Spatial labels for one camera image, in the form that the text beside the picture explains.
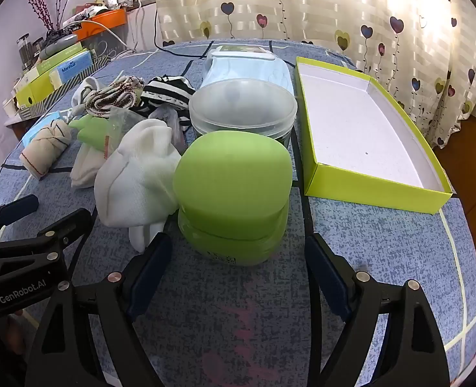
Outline blue white box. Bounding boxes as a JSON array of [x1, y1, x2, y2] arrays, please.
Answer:
[[49, 48, 95, 87]]

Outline clear round plastic container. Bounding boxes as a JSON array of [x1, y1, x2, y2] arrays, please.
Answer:
[[188, 81, 299, 146]]

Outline brown striped sock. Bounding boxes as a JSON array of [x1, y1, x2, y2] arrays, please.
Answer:
[[85, 78, 146, 119]]

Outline lime green cardboard box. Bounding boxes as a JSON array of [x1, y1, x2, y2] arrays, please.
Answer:
[[295, 56, 453, 213]]

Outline grey device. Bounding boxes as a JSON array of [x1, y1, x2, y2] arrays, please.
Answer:
[[39, 34, 79, 59]]

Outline black cable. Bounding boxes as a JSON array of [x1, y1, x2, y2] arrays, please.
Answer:
[[153, 8, 216, 60]]

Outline white cable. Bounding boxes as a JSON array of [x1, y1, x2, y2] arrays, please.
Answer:
[[74, 0, 162, 67]]

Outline green sock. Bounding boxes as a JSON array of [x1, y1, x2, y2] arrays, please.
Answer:
[[68, 114, 110, 150]]

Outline lime green round container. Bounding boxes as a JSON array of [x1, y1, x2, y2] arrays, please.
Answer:
[[172, 131, 293, 267]]

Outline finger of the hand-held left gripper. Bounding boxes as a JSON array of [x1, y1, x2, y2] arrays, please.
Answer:
[[0, 194, 40, 246], [0, 208, 94, 269]]

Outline black striped box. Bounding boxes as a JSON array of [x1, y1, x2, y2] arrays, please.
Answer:
[[20, 32, 121, 119]]

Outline wooden side table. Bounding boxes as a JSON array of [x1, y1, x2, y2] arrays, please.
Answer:
[[3, 113, 26, 142]]

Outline blue face mask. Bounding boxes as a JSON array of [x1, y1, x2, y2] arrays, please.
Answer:
[[21, 114, 67, 146]]

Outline black white striped sock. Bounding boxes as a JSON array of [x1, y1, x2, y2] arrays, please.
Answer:
[[139, 74, 196, 132]]

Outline light blue wet wipes pack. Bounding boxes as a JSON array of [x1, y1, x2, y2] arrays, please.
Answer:
[[203, 44, 299, 97]]

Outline lime green storage box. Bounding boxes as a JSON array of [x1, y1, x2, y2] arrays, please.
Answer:
[[15, 73, 57, 107]]

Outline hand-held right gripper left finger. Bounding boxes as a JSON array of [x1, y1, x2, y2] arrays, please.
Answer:
[[26, 232, 174, 387]]

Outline orange shelf tray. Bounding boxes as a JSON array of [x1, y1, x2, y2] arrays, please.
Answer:
[[72, 7, 127, 41]]

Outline clear plastic bag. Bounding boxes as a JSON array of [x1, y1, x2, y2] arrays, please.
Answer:
[[106, 104, 182, 152]]

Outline glass jar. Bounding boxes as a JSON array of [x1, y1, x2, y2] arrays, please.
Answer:
[[17, 34, 37, 71]]

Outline beige red-striped sock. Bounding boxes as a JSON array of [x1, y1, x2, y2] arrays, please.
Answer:
[[21, 119, 72, 180]]

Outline grey white sock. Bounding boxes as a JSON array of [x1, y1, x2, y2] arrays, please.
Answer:
[[70, 76, 109, 117]]

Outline blue plaid bed sheet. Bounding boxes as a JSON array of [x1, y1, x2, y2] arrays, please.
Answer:
[[0, 39, 476, 387]]

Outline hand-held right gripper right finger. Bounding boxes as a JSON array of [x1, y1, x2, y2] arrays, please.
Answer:
[[304, 234, 452, 387]]

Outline heart print curtain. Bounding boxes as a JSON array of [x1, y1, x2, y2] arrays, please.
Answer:
[[154, 0, 476, 150]]

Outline purple dried branches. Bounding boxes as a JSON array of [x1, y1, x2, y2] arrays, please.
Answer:
[[20, 0, 81, 33]]

